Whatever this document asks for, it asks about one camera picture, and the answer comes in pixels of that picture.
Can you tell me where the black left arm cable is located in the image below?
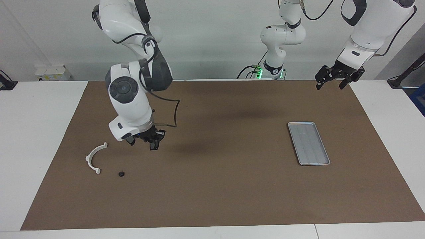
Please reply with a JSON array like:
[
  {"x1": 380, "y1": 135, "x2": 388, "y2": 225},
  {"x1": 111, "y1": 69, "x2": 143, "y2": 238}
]
[{"x1": 300, "y1": 0, "x2": 417, "y2": 57}]

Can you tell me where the brown table mat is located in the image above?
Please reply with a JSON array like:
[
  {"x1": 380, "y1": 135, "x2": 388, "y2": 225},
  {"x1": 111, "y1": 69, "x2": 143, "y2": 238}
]
[{"x1": 21, "y1": 80, "x2": 425, "y2": 230}]

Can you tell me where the blue object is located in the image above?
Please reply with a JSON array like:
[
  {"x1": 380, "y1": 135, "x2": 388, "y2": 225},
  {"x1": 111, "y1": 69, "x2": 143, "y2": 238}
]
[{"x1": 409, "y1": 83, "x2": 425, "y2": 117}]

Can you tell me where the black arm base cable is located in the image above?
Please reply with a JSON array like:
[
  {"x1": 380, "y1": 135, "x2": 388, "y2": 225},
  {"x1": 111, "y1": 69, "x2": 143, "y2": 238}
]
[{"x1": 237, "y1": 51, "x2": 268, "y2": 79}]

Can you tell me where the black angled stand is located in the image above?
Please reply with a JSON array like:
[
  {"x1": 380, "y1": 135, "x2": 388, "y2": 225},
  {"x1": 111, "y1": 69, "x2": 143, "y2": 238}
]
[{"x1": 387, "y1": 53, "x2": 425, "y2": 89}]

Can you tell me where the white half-ring clamp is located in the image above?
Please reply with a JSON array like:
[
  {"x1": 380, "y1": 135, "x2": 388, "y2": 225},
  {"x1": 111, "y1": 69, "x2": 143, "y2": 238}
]
[{"x1": 85, "y1": 142, "x2": 109, "y2": 175}]

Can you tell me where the silver metal tray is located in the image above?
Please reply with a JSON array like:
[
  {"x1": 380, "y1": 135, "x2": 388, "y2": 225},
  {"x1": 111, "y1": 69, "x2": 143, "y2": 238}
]
[{"x1": 288, "y1": 121, "x2": 330, "y2": 166}]

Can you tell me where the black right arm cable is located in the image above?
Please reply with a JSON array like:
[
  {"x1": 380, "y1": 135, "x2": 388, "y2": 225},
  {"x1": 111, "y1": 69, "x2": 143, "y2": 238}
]
[{"x1": 113, "y1": 32, "x2": 181, "y2": 128}]

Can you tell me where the black clamp stand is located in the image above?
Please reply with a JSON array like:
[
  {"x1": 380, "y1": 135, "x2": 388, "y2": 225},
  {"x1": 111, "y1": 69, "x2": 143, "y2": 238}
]
[{"x1": 0, "y1": 70, "x2": 18, "y2": 91}]

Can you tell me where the white wall box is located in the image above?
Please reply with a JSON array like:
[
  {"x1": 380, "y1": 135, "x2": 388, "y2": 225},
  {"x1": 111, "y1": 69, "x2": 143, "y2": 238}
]
[{"x1": 35, "y1": 65, "x2": 72, "y2": 82}]

